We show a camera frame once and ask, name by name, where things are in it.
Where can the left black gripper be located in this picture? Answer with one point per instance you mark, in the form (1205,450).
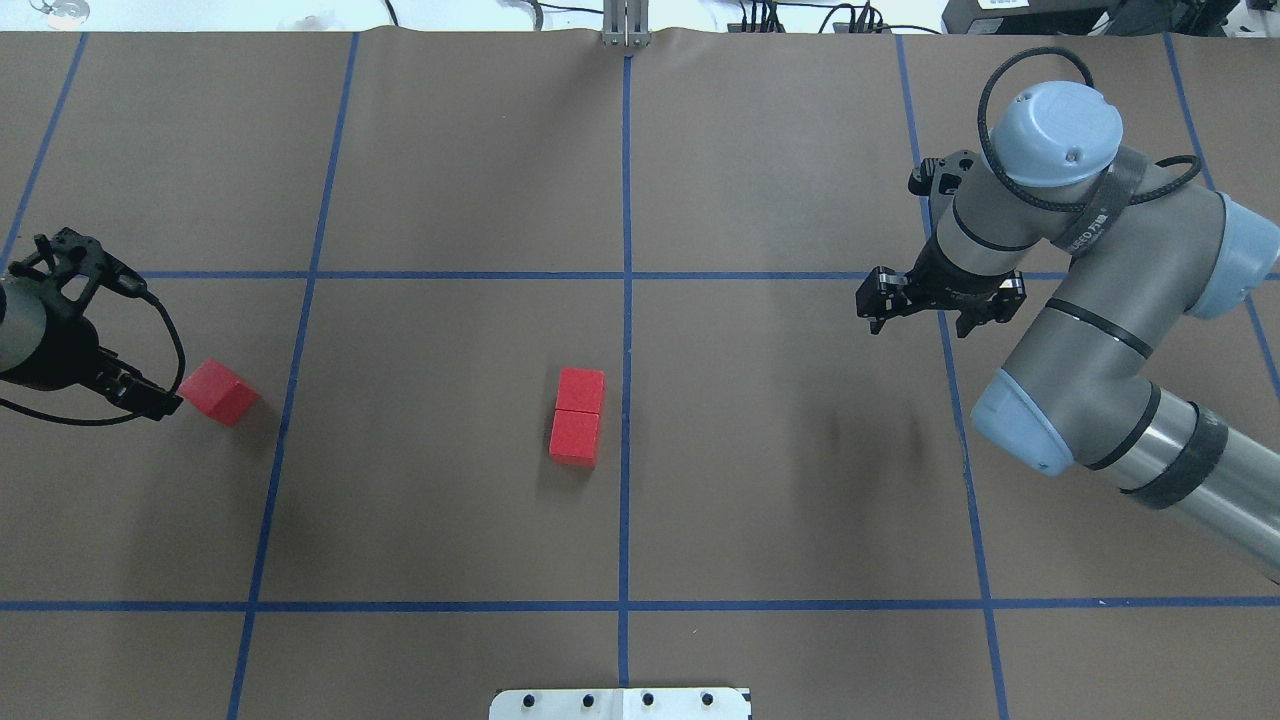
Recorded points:
(62,356)

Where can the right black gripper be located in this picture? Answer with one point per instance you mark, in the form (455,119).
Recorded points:
(945,272)

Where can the red block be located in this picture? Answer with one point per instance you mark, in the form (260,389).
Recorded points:
(580,390)
(218,392)
(574,438)

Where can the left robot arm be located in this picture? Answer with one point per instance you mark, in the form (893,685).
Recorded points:
(19,302)

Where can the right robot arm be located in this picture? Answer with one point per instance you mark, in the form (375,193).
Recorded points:
(1144,252)

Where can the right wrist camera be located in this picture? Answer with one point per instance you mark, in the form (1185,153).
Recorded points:
(936,180)

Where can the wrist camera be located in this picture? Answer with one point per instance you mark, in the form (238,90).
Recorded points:
(936,180)
(66,271)

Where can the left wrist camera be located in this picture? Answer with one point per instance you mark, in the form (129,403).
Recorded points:
(66,271)

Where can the aluminium frame post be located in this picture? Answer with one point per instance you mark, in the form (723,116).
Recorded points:
(625,23)

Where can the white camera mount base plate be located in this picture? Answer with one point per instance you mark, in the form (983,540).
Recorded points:
(623,703)

